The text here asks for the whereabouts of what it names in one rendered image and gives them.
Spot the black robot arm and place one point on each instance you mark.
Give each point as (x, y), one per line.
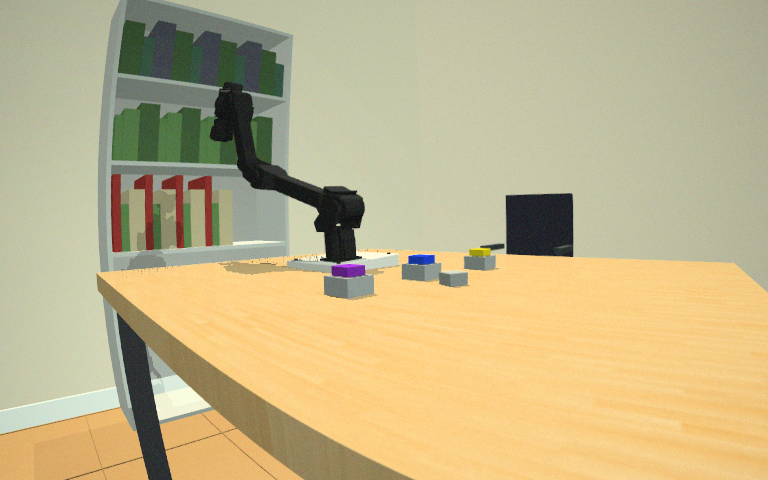
(335, 204)

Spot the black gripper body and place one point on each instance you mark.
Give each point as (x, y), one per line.
(233, 86)

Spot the blue button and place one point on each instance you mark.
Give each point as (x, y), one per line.
(421, 268)

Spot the yellow button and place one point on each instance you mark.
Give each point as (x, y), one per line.
(479, 259)

